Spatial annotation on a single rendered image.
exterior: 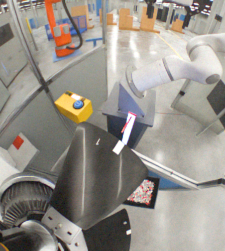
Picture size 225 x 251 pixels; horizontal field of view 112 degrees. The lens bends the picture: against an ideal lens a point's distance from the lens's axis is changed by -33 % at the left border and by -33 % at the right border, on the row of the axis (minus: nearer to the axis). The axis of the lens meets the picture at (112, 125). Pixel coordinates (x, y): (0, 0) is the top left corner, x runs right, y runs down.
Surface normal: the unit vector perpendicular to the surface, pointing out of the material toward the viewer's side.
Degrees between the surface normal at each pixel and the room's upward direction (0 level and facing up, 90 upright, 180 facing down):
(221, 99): 90
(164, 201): 0
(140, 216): 0
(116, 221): 45
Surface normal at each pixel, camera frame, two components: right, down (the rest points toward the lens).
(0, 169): 0.67, 0.01
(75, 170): 0.07, -0.40
